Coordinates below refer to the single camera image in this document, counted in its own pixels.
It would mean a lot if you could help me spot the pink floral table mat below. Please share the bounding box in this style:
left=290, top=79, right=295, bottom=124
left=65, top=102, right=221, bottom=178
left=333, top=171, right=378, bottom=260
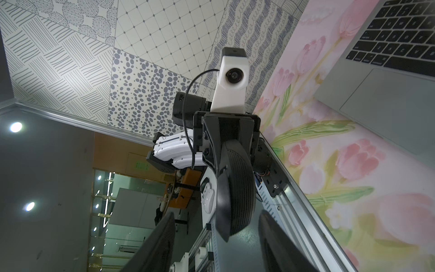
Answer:
left=254, top=1, right=435, bottom=272

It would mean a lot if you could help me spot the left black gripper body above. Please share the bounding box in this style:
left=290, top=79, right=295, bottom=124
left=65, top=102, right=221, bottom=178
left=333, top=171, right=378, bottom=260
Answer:
left=193, top=111, right=261, bottom=170

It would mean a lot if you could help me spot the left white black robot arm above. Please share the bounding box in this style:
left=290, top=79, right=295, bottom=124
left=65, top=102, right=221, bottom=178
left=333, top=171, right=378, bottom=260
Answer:
left=147, top=92, right=261, bottom=176

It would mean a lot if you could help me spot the black wireless mouse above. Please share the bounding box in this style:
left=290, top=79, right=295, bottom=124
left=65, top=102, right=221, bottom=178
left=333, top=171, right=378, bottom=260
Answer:
left=215, top=139, right=256, bottom=242

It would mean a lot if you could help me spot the silver open laptop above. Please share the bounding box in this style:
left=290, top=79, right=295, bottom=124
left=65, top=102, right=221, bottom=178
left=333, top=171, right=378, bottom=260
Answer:
left=315, top=1, right=435, bottom=167

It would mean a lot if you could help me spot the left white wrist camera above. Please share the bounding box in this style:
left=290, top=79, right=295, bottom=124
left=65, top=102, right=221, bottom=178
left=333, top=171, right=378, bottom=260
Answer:
left=211, top=47, right=250, bottom=114

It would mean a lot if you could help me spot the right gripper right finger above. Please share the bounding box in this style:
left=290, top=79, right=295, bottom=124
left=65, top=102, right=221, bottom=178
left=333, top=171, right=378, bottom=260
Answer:
left=258, top=210, right=317, bottom=272

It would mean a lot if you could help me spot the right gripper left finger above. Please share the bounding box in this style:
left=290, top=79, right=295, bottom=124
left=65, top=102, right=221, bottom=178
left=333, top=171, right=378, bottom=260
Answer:
left=120, top=212, right=176, bottom=272

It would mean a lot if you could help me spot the aluminium mounting rail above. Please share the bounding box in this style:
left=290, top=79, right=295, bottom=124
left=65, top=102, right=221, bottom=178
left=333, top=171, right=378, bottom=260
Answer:
left=190, top=138, right=356, bottom=272

